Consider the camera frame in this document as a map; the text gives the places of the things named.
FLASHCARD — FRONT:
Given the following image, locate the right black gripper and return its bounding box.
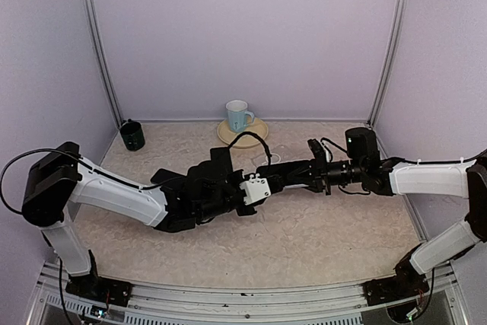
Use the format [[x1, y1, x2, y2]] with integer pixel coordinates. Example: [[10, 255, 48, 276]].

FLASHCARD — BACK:
[[288, 151, 365, 195]]

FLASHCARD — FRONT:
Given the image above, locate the black smartphone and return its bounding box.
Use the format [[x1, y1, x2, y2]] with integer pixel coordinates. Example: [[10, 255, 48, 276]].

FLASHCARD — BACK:
[[256, 160, 313, 186]]

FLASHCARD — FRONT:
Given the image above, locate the lilac phone case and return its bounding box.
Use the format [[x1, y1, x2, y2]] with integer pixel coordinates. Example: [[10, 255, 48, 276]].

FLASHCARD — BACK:
[[282, 183, 308, 190]]

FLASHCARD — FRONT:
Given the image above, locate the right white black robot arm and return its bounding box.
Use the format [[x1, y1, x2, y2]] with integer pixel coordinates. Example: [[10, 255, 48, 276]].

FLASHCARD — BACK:
[[266, 127, 486, 298]]

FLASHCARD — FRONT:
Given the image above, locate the dark phone with teal edge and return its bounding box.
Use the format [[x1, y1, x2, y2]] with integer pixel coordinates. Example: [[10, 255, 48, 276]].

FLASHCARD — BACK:
[[150, 168, 186, 186]]

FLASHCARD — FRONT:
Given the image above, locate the cream round plate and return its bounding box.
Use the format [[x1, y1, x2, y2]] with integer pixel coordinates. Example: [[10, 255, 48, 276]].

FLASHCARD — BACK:
[[217, 118, 269, 149]]

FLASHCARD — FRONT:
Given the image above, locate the light blue ceramic mug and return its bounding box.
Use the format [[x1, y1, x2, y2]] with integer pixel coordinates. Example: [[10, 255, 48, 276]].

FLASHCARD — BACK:
[[225, 100, 255, 133]]

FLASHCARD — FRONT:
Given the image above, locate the dark green mug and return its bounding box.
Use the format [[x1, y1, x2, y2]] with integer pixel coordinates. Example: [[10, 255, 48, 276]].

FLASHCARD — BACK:
[[119, 119, 145, 151]]

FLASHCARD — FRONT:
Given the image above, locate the clear case with white ring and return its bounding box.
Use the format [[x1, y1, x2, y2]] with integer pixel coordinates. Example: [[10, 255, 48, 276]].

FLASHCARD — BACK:
[[251, 145, 290, 167]]

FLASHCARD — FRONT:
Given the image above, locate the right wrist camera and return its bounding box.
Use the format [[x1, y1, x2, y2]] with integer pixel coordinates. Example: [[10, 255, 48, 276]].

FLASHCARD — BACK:
[[307, 139, 328, 165]]

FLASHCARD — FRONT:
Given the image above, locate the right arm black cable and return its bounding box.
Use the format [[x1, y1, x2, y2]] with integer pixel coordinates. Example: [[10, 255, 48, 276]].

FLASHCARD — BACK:
[[320, 136, 487, 168]]

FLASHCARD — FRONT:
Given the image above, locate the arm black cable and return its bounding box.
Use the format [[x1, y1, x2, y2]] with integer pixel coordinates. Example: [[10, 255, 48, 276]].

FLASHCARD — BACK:
[[0, 130, 272, 215], [320, 136, 487, 168]]

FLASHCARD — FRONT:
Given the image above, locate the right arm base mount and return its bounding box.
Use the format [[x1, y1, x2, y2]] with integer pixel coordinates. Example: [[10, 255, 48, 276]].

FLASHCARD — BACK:
[[362, 263, 430, 306]]

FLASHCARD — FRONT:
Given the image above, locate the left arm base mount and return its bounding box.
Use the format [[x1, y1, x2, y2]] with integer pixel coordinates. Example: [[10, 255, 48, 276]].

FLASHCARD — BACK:
[[65, 275, 133, 307]]

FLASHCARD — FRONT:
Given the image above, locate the aluminium front rail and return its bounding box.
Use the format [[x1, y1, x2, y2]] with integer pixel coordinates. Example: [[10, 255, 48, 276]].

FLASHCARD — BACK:
[[21, 263, 470, 324]]

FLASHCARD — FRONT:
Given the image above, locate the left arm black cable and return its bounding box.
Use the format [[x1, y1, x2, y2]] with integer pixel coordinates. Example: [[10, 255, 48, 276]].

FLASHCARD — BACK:
[[0, 130, 272, 215]]

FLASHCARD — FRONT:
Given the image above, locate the right aluminium corner post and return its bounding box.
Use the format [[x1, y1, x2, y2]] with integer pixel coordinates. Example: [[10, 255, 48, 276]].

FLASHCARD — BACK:
[[368, 0, 407, 129]]

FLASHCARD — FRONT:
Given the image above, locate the aluminium corner post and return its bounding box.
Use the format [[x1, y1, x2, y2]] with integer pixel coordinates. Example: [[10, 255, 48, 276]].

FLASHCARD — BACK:
[[83, 0, 123, 129], [368, 0, 407, 129]]

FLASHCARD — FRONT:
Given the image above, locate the left aluminium corner post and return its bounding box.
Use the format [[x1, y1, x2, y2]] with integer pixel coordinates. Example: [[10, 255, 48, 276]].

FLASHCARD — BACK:
[[83, 0, 123, 129]]

